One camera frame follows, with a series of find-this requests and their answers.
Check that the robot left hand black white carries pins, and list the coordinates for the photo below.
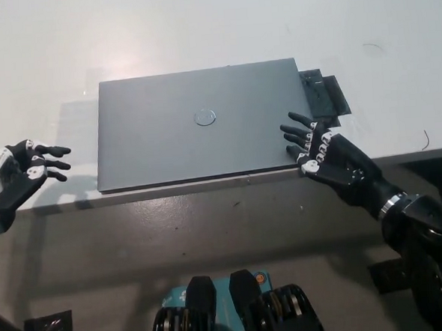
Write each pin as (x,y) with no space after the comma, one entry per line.
(17,181)

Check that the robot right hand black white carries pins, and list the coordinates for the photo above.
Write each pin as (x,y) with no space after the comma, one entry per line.
(345,169)

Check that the dark grey Dell laptop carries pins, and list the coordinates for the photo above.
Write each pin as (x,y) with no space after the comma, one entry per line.
(199,122)

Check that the dark desk underframe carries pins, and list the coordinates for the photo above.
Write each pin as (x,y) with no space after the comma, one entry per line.
(440,169)

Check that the robot body black ribbed block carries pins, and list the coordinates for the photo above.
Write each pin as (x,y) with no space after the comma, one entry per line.
(278,312)
(185,317)

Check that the black floor tape patch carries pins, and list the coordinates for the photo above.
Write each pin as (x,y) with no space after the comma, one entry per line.
(385,277)
(49,330)

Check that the thin curved black thread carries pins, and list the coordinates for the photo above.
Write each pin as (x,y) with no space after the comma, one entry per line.
(374,46)

